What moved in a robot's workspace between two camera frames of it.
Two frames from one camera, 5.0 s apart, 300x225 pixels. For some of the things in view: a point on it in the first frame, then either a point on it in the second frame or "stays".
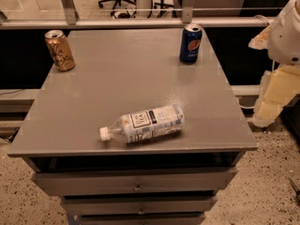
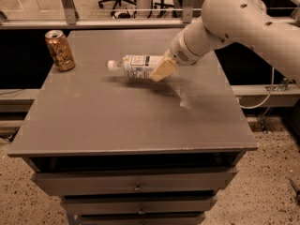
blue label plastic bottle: x=143 y=125 → x=136 y=66
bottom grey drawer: x=140 y=218 stays
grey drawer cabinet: x=172 y=180 stays
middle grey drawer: x=106 y=205 stays
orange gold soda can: x=60 y=50 stays
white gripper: x=286 y=37 → x=178 y=52
